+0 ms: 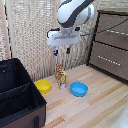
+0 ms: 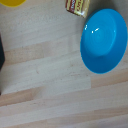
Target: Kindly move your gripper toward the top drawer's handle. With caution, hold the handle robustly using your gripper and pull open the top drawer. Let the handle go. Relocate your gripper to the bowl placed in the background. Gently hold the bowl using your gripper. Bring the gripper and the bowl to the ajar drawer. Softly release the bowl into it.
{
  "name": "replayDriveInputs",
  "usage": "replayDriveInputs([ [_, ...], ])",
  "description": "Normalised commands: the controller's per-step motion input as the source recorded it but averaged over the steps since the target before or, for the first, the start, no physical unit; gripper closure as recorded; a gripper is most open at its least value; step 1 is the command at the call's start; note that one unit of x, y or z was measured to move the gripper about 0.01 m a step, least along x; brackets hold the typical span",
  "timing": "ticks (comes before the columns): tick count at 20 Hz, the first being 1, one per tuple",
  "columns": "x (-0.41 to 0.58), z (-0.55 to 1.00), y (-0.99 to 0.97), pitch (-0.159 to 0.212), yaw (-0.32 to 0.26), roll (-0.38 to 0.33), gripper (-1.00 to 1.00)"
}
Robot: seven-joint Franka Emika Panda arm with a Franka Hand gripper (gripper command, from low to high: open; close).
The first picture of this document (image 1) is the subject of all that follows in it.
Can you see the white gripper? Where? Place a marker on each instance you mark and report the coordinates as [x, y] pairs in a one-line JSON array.
[[63, 38]]

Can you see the yellow plastic bowl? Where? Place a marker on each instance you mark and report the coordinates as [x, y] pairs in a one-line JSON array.
[[43, 86]]

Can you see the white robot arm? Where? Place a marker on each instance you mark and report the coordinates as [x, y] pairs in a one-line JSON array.
[[71, 11]]

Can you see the blue plastic bowl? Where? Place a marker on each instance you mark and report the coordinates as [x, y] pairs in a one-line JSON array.
[[79, 89]]

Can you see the giraffe toy figure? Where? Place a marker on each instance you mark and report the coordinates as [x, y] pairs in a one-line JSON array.
[[60, 76]]

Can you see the beige woven curtain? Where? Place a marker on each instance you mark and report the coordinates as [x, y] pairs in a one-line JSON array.
[[26, 33]]

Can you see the black fabric storage box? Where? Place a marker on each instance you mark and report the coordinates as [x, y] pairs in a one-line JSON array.
[[16, 96]]

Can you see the black frame drawer cabinet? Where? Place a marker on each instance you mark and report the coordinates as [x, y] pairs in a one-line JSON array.
[[96, 20]]

